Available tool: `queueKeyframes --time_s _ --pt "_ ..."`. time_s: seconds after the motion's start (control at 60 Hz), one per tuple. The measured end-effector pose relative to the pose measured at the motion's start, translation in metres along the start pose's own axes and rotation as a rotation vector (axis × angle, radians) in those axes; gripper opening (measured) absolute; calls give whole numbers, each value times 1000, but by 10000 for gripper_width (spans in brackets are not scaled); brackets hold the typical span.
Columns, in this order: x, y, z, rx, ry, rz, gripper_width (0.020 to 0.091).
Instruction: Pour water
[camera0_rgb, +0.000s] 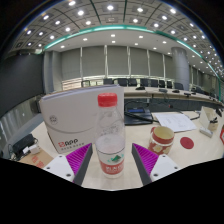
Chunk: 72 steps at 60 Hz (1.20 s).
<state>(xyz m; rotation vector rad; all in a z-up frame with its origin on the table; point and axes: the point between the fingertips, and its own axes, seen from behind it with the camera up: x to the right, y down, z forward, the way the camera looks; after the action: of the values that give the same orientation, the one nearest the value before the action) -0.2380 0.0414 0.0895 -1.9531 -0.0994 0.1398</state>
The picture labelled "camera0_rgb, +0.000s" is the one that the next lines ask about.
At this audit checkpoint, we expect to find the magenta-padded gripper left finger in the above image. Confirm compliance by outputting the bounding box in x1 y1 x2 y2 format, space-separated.
43 143 94 186

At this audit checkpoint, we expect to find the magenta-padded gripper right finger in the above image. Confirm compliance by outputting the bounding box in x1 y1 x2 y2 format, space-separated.
131 143 184 186

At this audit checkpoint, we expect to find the clear red-capped water bottle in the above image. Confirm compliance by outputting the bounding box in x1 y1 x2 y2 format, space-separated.
94 92 126 179

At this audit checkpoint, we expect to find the red floral ceramic mug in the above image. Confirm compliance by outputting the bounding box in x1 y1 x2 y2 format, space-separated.
147 125 175 156

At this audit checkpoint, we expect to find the white copy paper box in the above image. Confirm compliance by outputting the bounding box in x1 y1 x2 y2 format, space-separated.
39 84 125 155

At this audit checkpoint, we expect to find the flat round red coaster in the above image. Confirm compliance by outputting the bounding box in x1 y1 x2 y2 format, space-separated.
179 136 195 150

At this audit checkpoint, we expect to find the white printed paper sheet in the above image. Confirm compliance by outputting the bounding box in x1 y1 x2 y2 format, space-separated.
151 112 198 134

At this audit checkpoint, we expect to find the black power adapter bundle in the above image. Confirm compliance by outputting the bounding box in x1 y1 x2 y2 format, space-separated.
8 133 41 159

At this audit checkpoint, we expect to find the long curved conference desk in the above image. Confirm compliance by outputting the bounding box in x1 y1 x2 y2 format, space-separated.
123 85 224 113

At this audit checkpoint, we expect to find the white power strip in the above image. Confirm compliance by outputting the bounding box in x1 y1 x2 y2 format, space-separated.
199 126 214 138

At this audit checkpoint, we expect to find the row of black office chairs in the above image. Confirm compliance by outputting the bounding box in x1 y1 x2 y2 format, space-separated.
81 77 204 93

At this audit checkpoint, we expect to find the group of ceiling lights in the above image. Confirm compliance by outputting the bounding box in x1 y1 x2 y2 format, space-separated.
16 0 224 68

